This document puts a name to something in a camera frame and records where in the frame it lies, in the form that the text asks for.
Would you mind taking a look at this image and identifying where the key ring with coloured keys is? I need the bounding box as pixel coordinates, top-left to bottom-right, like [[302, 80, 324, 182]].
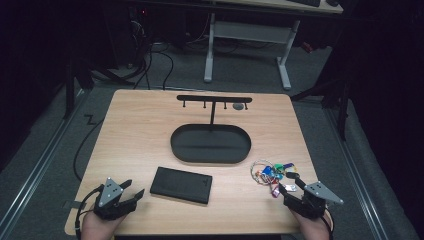
[[249, 159, 299, 199]]

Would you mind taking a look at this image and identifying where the grey tape patch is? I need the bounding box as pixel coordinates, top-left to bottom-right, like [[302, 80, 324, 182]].
[[62, 199, 88, 211]]

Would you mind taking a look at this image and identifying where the left hand-held gripper cable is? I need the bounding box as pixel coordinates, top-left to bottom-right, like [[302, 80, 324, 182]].
[[74, 184, 104, 240]]

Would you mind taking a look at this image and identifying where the desk with white legs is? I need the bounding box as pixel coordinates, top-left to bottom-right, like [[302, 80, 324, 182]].
[[203, 0, 344, 91]]

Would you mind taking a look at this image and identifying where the hand-held gripper cable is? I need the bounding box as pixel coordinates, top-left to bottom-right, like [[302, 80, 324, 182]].
[[320, 208, 335, 240], [74, 184, 104, 240]]

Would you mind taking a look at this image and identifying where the black metal stand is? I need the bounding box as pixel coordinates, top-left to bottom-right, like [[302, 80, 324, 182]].
[[289, 76, 352, 142], [62, 49, 98, 120]]

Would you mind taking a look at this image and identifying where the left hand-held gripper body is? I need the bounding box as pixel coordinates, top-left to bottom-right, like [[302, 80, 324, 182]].
[[93, 177, 138, 221]]

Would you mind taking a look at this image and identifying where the black keyboard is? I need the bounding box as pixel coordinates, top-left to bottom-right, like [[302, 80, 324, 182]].
[[288, 0, 322, 8]]

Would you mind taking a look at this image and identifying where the black wallet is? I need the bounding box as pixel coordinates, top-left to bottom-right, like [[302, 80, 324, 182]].
[[149, 166, 214, 205]]

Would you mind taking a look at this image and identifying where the bundle of black cables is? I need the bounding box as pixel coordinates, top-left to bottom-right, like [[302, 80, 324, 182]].
[[128, 19, 154, 90]]

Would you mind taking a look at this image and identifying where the right hand-held gripper cable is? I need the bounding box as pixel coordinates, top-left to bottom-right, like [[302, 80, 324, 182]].
[[320, 208, 335, 240]]

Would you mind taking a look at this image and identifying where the person's left hand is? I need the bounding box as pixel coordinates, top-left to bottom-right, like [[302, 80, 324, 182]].
[[80, 211, 128, 240]]

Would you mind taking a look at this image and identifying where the black key rack with tray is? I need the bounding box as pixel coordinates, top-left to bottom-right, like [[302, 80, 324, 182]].
[[170, 94, 253, 165]]

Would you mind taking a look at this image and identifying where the black cable loop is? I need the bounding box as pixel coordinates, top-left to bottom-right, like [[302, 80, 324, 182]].
[[72, 117, 106, 183]]

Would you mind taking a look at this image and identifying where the person's right hand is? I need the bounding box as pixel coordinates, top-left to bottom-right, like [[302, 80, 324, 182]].
[[291, 209, 334, 240]]

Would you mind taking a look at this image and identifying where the black floor cable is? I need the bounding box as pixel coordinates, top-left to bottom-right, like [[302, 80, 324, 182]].
[[151, 49, 175, 91]]

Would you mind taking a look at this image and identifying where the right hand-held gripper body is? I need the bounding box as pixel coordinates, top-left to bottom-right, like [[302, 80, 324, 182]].
[[283, 181, 345, 220]]

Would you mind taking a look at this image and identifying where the metal floor rail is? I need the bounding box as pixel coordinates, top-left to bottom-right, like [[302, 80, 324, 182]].
[[324, 108, 389, 240], [0, 89, 88, 231]]

